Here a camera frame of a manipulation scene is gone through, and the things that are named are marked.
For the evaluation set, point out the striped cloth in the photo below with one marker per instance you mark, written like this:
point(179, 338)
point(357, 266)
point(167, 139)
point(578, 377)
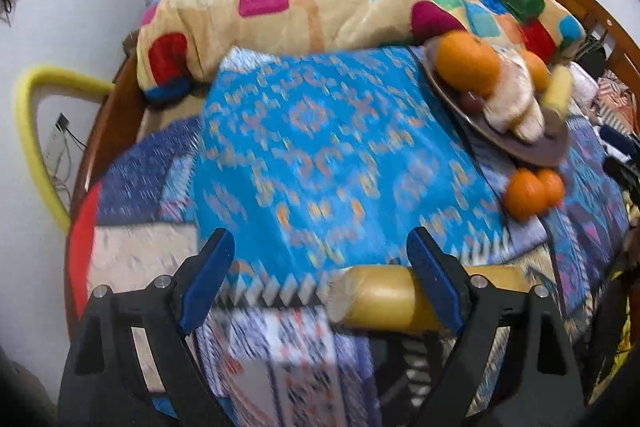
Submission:
point(615, 102)

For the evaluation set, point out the medium orange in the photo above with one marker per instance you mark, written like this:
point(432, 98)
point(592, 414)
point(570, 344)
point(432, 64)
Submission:
point(537, 69)

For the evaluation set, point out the yellow sugarcane piece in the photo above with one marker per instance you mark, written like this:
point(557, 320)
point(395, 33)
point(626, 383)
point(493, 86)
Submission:
point(557, 97)
point(380, 302)

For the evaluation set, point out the wooden bed frame side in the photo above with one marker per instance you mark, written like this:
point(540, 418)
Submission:
point(102, 132)

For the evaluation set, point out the colourful patchwork blanket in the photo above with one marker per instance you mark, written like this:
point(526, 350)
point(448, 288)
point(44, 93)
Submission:
point(300, 2)

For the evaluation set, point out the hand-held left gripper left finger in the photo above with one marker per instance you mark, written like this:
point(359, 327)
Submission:
point(205, 289)

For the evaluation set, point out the large orange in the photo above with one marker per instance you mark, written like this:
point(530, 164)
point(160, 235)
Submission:
point(467, 62)

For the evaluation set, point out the small dark red fruit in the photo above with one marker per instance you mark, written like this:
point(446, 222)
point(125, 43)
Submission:
point(472, 102)

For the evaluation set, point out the wooden bed headboard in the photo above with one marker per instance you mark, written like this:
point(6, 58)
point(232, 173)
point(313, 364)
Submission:
point(585, 2)

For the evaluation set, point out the yellow foam tube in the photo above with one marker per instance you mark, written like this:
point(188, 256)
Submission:
point(32, 142)

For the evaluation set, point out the wall power socket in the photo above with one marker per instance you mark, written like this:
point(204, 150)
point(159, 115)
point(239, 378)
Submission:
point(62, 123)

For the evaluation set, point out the dark purple round plate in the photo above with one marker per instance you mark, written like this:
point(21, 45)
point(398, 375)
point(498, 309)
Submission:
point(505, 147)

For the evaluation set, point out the blue patterned cloth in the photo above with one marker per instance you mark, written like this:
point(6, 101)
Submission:
point(340, 157)

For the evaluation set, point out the peeled pomelo segment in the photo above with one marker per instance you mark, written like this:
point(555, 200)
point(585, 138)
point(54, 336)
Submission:
point(512, 82)
point(522, 124)

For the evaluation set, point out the black bag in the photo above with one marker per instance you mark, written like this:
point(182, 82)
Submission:
point(592, 49)

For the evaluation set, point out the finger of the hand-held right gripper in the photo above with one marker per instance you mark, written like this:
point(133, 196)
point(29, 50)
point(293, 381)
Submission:
point(617, 174)
point(615, 138)

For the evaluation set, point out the small tangerine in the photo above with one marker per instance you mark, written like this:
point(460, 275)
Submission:
point(554, 187)
point(522, 197)

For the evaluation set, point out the patterned bedspread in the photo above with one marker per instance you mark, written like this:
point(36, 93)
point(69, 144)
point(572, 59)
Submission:
point(140, 247)

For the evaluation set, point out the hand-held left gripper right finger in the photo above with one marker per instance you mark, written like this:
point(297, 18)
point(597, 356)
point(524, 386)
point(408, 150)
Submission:
point(432, 277)

